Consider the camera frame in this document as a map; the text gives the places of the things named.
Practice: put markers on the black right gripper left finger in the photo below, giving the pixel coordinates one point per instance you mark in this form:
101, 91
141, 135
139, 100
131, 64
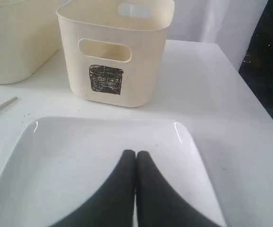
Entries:
112, 205

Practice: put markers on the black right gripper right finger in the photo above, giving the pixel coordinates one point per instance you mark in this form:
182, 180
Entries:
169, 194

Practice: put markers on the white square ceramic plate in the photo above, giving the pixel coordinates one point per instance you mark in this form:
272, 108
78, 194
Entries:
59, 162

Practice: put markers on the cream bin square mark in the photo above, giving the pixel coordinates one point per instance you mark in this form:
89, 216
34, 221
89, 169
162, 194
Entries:
113, 48

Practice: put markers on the white curtain backdrop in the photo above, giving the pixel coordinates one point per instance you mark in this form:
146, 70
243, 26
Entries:
228, 23

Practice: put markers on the cream bin triangle mark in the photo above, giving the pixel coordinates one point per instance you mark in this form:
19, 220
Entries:
29, 36

